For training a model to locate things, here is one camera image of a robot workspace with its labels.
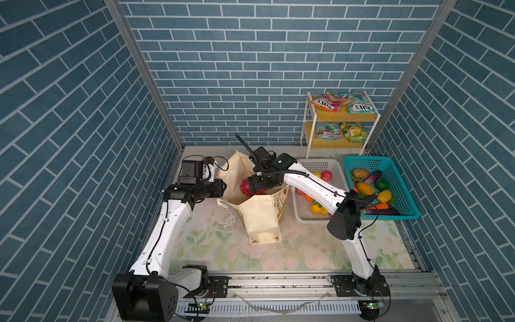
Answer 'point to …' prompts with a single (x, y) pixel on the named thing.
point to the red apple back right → (326, 176)
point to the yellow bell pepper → (384, 196)
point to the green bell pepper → (381, 184)
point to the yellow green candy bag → (355, 132)
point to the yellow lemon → (317, 174)
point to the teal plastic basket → (400, 199)
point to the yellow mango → (365, 188)
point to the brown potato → (361, 173)
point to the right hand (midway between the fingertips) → (255, 183)
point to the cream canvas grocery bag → (261, 214)
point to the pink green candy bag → (329, 131)
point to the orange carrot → (379, 206)
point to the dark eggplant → (373, 211)
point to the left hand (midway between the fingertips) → (223, 184)
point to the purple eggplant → (375, 175)
